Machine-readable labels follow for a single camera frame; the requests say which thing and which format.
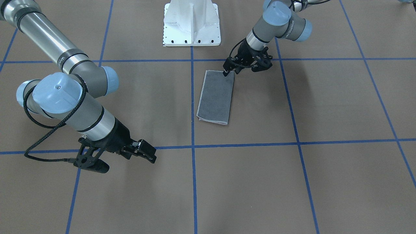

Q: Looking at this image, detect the pink and grey towel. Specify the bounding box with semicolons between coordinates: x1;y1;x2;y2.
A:
197;71;234;125

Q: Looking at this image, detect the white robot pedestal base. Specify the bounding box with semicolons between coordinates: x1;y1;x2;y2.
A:
162;0;221;46

